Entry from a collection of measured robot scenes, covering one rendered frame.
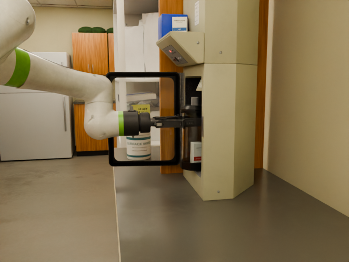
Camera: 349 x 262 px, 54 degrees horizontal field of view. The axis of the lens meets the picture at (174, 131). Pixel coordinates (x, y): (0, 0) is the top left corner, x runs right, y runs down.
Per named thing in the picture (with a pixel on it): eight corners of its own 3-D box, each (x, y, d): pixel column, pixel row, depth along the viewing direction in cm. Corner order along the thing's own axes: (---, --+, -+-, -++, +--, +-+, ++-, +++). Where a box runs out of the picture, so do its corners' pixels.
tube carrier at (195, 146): (202, 160, 137) (204, 107, 134) (210, 167, 126) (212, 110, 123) (176, 161, 135) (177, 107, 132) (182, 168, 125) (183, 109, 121)
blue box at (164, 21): (182, 41, 139) (182, 18, 138) (187, 39, 129) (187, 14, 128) (158, 41, 137) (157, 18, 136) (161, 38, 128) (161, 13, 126)
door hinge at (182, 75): (183, 163, 149) (183, 72, 143) (184, 165, 146) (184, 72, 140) (179, 164, 148) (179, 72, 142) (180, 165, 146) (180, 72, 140)
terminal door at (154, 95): (179, 165, 147) (179, 71, 141) (108, 167, 145) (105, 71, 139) (179, 165, 148) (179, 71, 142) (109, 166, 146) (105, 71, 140)
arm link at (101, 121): (85, 142, 126) (82, 138, 115) (84, 109, 128) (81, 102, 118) (123, 141, 128) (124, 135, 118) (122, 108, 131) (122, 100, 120)
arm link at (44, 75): (8, 92, 102) (30, 83, 96) (9, 55, 104) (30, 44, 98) (99, 110, 131) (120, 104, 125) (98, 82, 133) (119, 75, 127)
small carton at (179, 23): (187, 36, 122) (187, 18, 121) (186, 34, 117) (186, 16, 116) (173, 36, 122) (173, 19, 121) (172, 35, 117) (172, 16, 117)
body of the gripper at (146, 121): (139, 114, 120) (165, 113, 122) (138, 111, 129) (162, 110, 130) (140, 134, 121) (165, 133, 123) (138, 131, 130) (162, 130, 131)
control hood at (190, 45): (183, 66, 143) (183, 42, 141) (204, 63, 111) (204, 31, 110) (156, 66, 140) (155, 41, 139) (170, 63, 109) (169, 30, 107)
